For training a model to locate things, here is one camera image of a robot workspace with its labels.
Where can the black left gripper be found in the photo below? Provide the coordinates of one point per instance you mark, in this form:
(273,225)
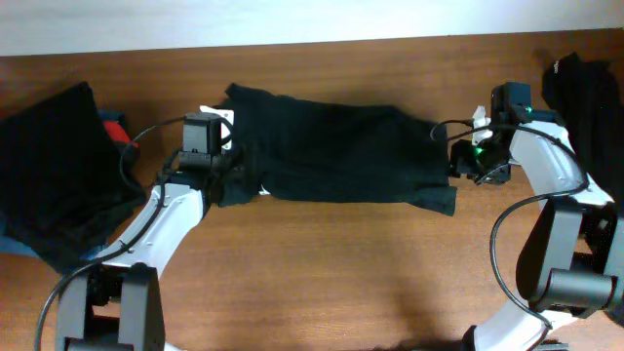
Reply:
(226,177)

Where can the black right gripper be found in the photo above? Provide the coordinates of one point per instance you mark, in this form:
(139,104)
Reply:
(461,164)

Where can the dark green t-shirt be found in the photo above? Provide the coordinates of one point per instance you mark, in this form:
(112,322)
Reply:
(302,150)

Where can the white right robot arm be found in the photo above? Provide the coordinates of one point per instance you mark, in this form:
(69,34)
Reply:
(571,265)

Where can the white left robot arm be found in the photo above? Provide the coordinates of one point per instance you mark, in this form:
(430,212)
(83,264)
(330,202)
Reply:
(113,302)

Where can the red garment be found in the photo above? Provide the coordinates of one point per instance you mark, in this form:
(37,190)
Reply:
(118,134)

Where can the black garment at right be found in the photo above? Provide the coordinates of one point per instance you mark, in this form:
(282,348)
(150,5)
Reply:
(587,96)

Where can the folded black garment stack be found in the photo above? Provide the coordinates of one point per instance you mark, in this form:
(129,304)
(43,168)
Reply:
(61,190)

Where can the blue garment under stack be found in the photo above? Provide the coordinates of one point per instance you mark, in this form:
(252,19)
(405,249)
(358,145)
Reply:
(13,246)

